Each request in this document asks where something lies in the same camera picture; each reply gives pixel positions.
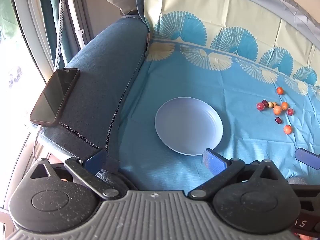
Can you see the blue fan-print tablecloth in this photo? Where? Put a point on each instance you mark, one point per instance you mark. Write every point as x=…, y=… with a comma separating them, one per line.
x=190, y=75

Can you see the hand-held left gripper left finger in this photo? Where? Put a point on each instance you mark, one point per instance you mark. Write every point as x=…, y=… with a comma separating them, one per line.
x=94, y=158

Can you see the small orange fruit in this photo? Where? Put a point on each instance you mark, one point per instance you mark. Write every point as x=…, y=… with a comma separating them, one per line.
x=277, y=110
x=280, y=90
x=284, y=105
x=287, y=129

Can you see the green curtain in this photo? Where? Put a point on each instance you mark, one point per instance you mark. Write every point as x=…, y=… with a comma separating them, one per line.
x=51, y=10

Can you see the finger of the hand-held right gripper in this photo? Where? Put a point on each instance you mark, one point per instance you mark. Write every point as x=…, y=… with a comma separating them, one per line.
x=306, y=156

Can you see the grey cloth cover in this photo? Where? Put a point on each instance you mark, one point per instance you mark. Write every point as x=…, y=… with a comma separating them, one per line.
x=295, y=2

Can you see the white window frame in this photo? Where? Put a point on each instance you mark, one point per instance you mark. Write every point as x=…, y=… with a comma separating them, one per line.
x=76, y=12

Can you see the pale blue round plate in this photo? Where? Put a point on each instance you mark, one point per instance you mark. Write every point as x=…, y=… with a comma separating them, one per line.
x=188, y=125

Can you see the black smartphone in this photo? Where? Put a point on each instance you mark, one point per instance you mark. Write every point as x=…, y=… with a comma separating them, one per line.
x=55, y=97

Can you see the small beige round fruit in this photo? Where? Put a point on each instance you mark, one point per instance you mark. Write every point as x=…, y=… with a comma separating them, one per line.
x=270, y=104

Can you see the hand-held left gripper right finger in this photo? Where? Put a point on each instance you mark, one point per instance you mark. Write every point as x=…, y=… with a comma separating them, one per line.
x=212, y=161

